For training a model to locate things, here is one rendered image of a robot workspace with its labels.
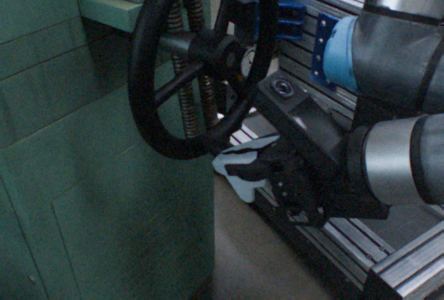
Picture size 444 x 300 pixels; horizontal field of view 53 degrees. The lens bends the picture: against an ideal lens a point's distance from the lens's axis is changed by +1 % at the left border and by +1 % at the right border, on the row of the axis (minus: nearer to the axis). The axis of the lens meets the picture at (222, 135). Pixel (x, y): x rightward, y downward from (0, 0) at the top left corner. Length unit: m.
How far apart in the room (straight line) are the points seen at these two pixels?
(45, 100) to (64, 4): 0.13
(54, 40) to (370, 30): 0.39
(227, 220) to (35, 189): 0.86
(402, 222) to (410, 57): 0.83
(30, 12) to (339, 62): 0.36
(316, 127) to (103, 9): 0.31
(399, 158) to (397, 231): 0.84
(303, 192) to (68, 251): 0.47
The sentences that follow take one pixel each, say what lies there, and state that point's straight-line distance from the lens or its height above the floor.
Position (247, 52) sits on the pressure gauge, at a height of 0.69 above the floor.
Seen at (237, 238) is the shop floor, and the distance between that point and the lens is 1.39.
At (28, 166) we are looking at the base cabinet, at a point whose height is 0.67.
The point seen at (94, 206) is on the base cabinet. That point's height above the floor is 0.52.
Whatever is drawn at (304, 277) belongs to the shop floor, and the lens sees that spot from 1.33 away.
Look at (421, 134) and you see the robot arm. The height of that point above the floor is 0.85.
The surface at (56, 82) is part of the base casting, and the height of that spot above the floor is 0.77.
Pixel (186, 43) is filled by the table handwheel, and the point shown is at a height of 0.82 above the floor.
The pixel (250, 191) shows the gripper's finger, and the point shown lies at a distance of 0.51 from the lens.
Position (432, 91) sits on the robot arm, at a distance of 0.45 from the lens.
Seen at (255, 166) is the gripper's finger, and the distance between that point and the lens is 0.45.
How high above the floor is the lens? 1.06
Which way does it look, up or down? 36 degrees down
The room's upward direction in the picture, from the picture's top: straight up
